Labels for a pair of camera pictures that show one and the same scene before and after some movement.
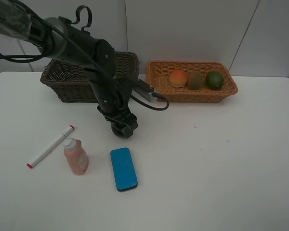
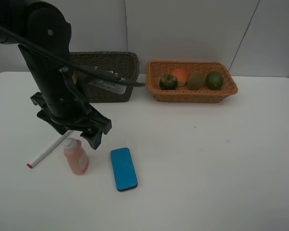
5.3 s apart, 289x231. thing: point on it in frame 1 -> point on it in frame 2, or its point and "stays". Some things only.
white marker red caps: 63,135 stays
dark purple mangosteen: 117,131 -> 168,82
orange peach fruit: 178,78 stays
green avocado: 214,81 stays
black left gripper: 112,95 -> 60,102
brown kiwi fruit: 195,80 stays
